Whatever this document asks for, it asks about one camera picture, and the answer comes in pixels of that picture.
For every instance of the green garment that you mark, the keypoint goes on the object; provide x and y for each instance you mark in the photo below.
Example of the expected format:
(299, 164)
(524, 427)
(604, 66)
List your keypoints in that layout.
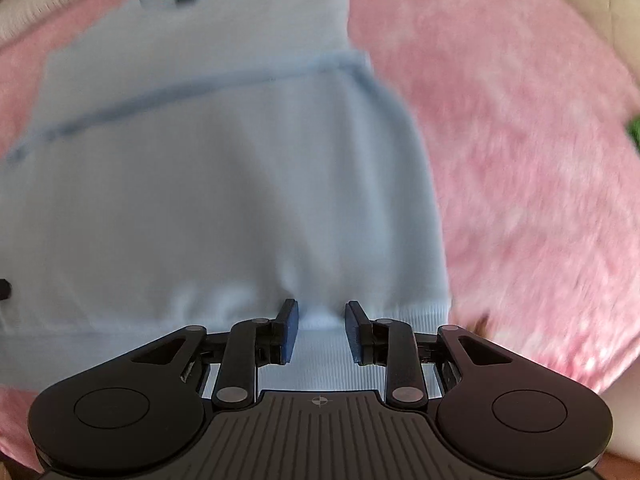
(633, 131)

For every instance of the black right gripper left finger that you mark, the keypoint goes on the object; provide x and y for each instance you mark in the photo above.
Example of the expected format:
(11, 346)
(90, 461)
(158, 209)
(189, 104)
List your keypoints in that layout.
(239, 353)

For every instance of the person's right hand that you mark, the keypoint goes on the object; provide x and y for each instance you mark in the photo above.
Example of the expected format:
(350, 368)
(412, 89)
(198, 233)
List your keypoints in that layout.
(623, 399)

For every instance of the light blue sweatshirt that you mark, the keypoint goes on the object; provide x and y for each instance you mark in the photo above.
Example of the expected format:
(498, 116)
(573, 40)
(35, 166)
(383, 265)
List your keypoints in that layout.
(199, 162)

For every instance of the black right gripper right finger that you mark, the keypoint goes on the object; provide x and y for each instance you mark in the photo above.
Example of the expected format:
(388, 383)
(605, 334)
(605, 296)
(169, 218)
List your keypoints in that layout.
(403, 353)

